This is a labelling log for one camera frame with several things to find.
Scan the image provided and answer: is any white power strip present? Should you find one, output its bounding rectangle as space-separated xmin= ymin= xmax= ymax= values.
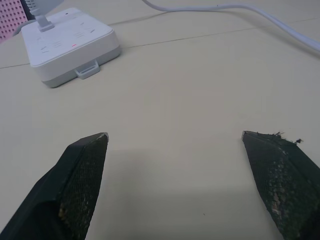
xmin=20 ymin=0 xmax=123 ymax=89

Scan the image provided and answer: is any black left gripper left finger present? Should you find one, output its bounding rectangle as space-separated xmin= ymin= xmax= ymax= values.
xmin=0 ymin=132 xmax=110 ymax=240

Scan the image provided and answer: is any white power cable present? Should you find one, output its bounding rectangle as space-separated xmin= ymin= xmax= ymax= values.
xmin=141 ymin=0 xmax=320 ymax=54

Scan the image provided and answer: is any pink perforated basket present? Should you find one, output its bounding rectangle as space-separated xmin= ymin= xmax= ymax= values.
xmin=0 ymin=0 xmax=28 ymax=44

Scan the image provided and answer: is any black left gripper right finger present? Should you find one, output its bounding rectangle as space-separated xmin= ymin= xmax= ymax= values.
xmin=241 ymin=130 xmax=320 ymax=240

